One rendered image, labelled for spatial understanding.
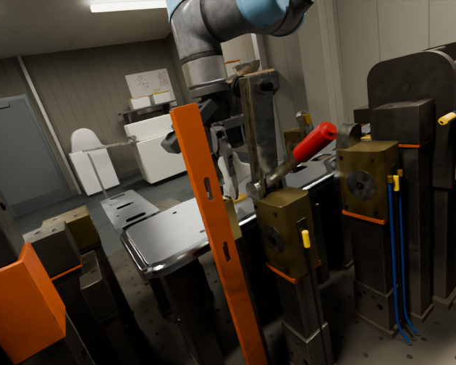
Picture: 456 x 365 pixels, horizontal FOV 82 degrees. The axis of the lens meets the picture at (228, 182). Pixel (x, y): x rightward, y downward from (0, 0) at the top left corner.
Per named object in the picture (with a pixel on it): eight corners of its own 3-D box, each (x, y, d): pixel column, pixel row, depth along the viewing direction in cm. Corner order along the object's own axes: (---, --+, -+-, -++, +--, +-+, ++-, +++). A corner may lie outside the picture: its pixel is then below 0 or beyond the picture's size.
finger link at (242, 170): (263, 190, 50) (247, 145, 49) (238, 202, 47) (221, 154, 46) (254, 190, 53) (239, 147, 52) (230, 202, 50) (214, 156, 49)
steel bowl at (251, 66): (268, 69, 341) (266, 58, 336) (245, 74, 324) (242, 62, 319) (250, 75, 373) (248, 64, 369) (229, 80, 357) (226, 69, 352)
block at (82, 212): (143, 333, 65) (85, 204, 54) (153, 355, 59) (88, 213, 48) (111, 354, 62) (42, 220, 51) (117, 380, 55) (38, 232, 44)
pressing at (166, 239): (428, 95, 116) (428, 91, 116) (499, 86, 98) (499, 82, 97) (116, 235, 54) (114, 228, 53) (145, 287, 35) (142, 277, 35)
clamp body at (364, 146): (369, 300, 59) (355, 139, 47) (425, 330, 50) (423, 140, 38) (352, 318, 56) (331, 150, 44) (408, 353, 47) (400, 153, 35)
